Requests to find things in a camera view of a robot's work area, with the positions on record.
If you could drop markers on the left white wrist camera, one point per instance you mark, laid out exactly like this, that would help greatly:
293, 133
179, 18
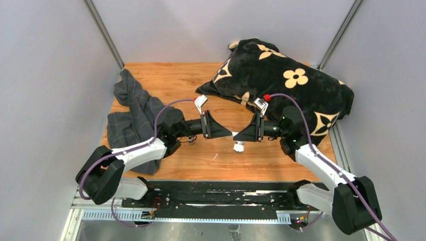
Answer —
199, 102

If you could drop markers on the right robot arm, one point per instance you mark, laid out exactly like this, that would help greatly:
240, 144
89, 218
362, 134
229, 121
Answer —
351, 201

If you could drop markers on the aluminium frame post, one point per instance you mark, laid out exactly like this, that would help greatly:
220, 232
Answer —
91, 7
351, 14

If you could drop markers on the grey checked cloth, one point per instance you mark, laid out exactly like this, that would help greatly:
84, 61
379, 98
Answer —
136, 125

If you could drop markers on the black floral plush blanket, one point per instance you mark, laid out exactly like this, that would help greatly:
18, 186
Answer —
256, 68

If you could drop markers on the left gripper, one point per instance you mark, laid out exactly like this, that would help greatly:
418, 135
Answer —
213, 129

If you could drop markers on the white plastic water faucet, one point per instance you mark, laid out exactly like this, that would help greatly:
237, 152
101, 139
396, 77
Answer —
239, 146

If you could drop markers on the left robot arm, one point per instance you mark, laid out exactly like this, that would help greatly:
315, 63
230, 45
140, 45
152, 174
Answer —
101, 177

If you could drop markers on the metal tee pipe fitting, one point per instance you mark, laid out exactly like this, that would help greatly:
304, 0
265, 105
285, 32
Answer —
191, 140

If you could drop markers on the right aluminium frame post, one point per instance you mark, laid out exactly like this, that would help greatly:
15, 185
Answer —
351, 14

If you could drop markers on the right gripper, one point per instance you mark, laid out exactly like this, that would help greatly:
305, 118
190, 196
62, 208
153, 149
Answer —
254, 132

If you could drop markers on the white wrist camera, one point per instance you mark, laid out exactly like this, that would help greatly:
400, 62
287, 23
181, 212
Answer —
262, 105
199, 102

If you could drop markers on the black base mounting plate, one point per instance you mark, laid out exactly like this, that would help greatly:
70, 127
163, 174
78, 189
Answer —
220, 200

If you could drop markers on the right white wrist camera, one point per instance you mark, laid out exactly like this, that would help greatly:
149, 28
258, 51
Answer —
262, 105

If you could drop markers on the left aluminium frame post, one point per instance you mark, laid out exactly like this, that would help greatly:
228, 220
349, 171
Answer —
91, 7

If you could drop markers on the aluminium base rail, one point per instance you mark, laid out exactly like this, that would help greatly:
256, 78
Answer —
206, 161

